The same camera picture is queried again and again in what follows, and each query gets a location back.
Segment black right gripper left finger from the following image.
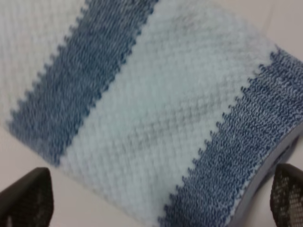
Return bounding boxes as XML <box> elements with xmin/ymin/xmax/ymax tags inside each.
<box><xmin>0</xmin><ymin>167</ymin><xmax>54</xmax><ymax>227</ymax></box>

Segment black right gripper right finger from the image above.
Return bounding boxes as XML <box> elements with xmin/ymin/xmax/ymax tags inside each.
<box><xmin>270</xmin><ymin>164</ymin><xmax>303</xmax><ymax>227</ymax></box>

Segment blue white striped towel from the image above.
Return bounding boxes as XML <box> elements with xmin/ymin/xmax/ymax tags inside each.
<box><xmin>0</xmin><ymin>0</ymin><xmax>303</xmax><ymax>227</ymax></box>

